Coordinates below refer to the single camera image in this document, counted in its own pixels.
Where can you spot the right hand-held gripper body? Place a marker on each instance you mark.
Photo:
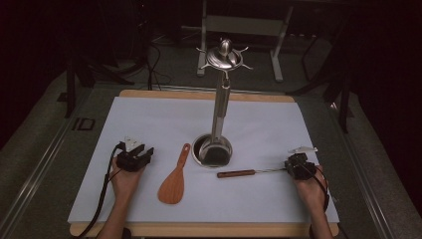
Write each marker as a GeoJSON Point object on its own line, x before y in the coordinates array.
{"type": "Point", "coordinates": [300, 166]}

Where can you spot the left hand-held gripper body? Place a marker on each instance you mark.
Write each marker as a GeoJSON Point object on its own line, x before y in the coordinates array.
{"type": "Point", "coordinates": [129, 159]}

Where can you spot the wooden rice spatula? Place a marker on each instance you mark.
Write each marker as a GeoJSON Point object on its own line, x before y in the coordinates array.
{"type": "Point", "coordinates": [172, 189]}

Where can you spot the steel utensil stand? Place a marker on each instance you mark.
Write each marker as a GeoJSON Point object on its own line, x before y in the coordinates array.
{"type": "Point", "coordinates": [225, 49]}

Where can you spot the person's left hand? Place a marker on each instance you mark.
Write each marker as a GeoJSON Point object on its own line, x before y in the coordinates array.
{"type": "Point", "coordinates": [124, 182]}

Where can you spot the person's right hand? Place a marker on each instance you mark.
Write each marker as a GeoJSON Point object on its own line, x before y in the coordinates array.
{"type": "Point", "coordinates": [310, 194]}

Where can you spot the white table mat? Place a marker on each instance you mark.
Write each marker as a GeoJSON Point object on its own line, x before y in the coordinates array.
{"type": "Point", "coordinates": [149, 119]}

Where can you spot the black tripod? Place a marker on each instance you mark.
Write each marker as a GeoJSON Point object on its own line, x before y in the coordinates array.
{"type": "Point", "coordinates": [343, 93]}

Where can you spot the black metal stand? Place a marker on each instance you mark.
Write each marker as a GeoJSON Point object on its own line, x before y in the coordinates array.
{"type": "Point", "coordinates": [70, 86]}

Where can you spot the metal floor rail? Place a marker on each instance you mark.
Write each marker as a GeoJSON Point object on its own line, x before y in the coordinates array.
{"type": "Point", "coordinates": [40, 169]}
{"type": "Point", "coordinates": [365, 179]}

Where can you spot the grey metal table frame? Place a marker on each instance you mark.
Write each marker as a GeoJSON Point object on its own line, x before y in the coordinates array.
{"type": "Point", "coordinates": [245, 25]}

